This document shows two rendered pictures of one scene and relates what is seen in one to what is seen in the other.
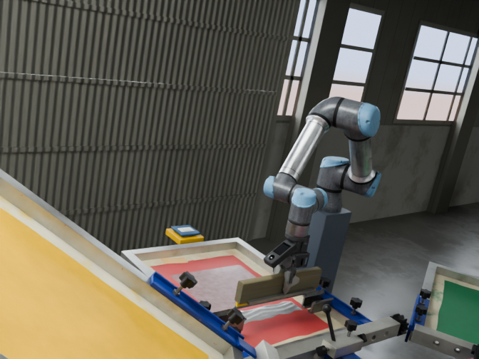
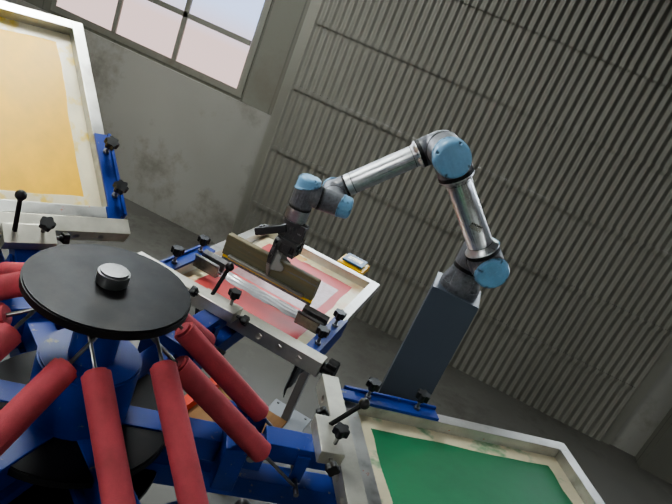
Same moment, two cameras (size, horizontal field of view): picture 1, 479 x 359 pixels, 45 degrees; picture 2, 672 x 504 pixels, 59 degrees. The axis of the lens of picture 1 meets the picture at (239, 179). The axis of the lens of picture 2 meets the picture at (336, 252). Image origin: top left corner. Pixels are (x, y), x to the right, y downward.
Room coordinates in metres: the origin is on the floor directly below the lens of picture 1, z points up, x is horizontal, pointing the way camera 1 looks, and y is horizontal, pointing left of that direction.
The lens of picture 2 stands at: (0.86, -1.75, 1.93)
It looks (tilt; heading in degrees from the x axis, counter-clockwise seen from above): 21 degrees down; 53
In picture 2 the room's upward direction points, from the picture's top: 23 degrees clockwise
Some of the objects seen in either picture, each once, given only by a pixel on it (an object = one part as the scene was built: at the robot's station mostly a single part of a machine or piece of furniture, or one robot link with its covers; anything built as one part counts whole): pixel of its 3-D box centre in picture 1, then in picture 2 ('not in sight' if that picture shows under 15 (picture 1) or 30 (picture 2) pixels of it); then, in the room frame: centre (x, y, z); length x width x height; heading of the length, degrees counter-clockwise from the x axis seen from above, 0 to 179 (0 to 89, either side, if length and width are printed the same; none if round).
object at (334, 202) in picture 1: (326, 196); (463, 277); (2.48, -0.40, 1.25); 0.15 x 0.15 x 0.10
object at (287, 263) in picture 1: (294, 249); (290, 237); (1.82, -0.23, 1.23); 0.09 x 0.08 x 0.12; 130
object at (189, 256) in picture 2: not in sight; (185, 263); (1.59, -0.02, 0.98); 0.30 x 0.05 x 0.07; 40
